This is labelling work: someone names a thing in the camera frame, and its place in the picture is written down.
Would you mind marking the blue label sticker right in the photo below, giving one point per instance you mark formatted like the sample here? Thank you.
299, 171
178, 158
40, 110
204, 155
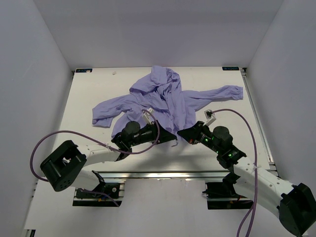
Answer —
226, 68

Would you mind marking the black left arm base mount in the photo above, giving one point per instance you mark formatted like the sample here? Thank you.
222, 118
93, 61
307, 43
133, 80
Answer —
97, 192

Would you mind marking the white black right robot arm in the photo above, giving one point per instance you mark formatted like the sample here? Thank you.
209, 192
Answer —
293, 205

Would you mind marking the lavender zip-up hooded jacket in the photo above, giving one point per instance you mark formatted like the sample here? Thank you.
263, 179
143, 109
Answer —
161, 90

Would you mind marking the blue label sticker left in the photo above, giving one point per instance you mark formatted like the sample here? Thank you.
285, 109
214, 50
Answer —
88, 70

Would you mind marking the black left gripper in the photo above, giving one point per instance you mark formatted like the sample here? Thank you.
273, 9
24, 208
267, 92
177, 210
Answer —
165, 136

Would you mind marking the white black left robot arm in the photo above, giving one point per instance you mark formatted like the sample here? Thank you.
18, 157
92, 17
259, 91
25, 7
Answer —
64, 167

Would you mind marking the blue label sticker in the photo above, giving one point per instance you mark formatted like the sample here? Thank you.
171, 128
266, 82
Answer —
226, 68
88, 70

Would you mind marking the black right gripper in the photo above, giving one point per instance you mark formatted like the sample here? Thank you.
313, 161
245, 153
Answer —
191, 135

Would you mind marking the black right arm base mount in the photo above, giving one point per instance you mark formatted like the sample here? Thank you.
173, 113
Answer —
222, 195

